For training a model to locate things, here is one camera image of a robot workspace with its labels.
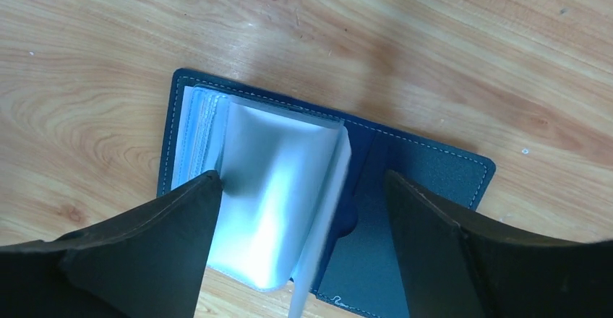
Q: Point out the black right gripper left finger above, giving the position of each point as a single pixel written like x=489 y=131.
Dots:
x=146 y=262

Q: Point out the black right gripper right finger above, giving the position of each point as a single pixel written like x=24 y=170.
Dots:
x=455 y=262

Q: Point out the navy blue card holder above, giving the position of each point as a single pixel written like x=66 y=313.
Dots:
x=303 y=188

